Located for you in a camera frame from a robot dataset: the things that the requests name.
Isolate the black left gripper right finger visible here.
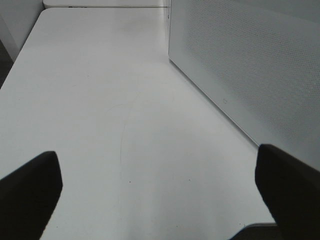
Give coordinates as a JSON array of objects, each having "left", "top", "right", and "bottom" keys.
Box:
[{"left": 254, "top": 144, "right": 320, "bottom": 240}]

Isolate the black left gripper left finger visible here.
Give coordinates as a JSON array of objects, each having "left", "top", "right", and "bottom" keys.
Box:
[{"left": 0, "top": 151, "right": 63, "bottom": 240}]

